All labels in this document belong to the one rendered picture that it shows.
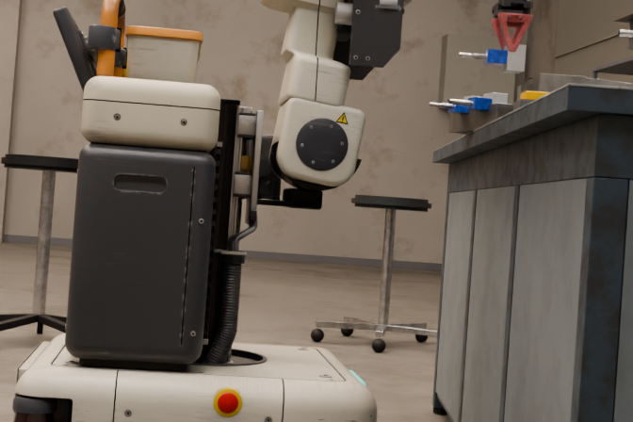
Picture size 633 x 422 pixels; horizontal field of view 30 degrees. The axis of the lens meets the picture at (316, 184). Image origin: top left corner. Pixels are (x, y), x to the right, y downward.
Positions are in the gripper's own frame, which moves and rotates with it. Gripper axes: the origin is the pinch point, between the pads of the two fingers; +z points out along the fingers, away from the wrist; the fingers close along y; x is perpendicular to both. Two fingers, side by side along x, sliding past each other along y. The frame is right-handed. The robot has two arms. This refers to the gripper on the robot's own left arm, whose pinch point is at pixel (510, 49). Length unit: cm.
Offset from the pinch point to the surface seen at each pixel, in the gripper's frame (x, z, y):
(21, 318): 138, 83, 211
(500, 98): -2.8, 8.0, 21.5
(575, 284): 1, 44, -64
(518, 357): -1, 60, -21
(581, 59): -234, -117, 850
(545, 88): -4.9, 8.9, -12.6
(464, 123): 3.1, 13.2, 32.8
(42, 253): 133, 59, 220
